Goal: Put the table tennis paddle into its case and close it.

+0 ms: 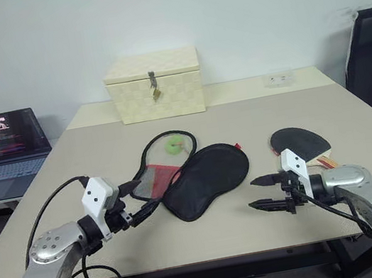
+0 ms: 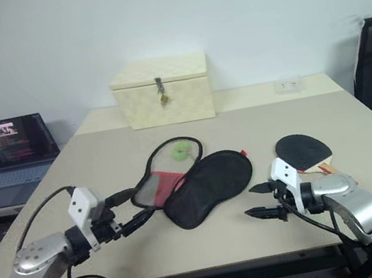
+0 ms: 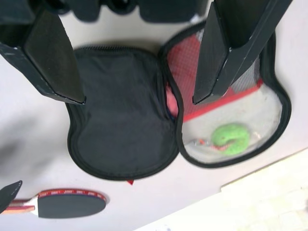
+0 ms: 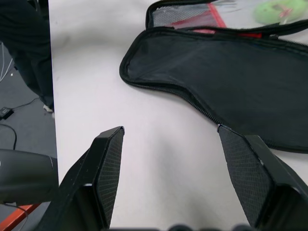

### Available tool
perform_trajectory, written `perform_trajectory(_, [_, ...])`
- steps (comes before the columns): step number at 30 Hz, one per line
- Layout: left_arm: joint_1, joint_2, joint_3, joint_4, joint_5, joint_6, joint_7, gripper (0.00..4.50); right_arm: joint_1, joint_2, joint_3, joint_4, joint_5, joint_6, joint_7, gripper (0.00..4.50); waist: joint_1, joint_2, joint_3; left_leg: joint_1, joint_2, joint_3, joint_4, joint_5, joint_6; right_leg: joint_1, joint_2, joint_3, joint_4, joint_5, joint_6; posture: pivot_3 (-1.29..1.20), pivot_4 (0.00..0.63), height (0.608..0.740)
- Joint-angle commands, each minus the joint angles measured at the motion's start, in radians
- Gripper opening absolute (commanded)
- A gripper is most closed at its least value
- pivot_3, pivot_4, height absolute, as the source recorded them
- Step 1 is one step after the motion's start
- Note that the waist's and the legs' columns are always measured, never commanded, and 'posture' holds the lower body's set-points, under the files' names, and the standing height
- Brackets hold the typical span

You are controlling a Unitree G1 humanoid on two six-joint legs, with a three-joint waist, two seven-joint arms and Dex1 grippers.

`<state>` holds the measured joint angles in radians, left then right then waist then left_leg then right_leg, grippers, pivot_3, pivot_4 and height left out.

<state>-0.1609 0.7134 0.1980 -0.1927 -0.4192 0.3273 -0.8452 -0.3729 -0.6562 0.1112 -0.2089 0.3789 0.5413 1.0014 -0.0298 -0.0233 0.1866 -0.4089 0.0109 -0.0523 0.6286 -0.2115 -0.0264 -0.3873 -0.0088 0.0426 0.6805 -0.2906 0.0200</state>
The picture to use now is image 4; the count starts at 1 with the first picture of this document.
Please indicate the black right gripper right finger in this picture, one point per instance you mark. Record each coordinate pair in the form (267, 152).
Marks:
(262, 178)

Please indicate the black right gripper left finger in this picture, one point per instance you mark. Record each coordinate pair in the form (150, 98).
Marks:
(89, 183)

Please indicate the black zippered pouch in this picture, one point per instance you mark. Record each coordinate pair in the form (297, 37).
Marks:
(216, 81)

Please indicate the red item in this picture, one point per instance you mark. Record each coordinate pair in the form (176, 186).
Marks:
(211, 24)

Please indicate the black rounded robot part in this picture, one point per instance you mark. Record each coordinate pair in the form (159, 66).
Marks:
(24, 175)

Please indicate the orange floor bar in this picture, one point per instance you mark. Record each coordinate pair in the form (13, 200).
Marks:
(16, 216)

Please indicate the black power adapter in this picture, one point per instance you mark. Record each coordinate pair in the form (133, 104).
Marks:
(5, 112)

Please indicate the person in dark trousers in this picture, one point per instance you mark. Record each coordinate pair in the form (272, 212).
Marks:
(26, 48)

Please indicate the green round object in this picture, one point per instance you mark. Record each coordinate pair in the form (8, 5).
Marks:
(279, 10)

